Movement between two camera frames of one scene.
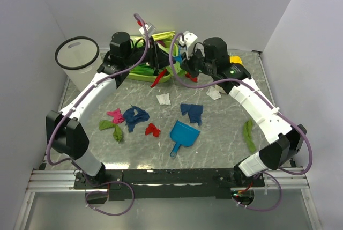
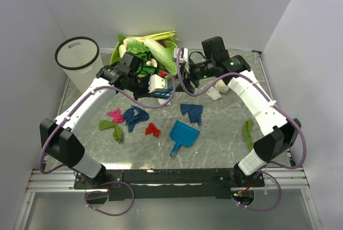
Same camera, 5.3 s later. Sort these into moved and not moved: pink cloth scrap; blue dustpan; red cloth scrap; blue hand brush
Moved: blue hand brush
Not moved: pink cloth scrap; red cloth scrap; blue dustpan
